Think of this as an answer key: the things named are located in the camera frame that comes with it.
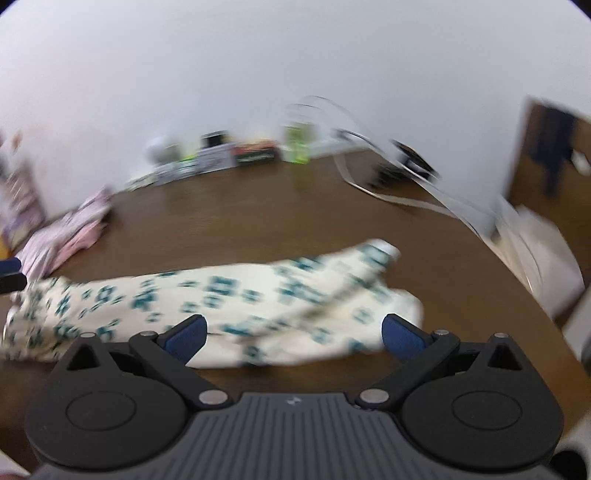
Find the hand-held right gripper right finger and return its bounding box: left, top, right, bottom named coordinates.
left=358, top=314, right=525, bottom=409

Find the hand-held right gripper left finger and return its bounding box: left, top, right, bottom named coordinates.
left=66, top=315, right=232, bottom=409

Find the pink floral garment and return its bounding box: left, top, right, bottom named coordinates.
left=18, top=187, right=114, bottom=280

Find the green spray bottle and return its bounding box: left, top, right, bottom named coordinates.
left=283, top=122, right=310, bottom=164

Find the fuzzy purple vase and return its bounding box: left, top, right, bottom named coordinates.
left=0, top=164, right=44, bottom=232

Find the cream green-flowered garment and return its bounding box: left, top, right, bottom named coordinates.
left=0, top=239, right=424, bottom=370

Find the grey charging cable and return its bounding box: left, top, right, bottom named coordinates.
left=288, top=95, right=502, bottom=232

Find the grey tin box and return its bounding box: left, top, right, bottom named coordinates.
left=196, top=144, right=234, bottom=174

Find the plain pink garment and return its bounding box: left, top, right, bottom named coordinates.
left=60, top=222, right=103, bottom=259

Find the white robot speaker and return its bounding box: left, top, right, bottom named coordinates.
left=147, top=136, right=181, bottom=165

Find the red black box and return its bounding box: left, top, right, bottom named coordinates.
left=233, top=143, right=281, bottom=167

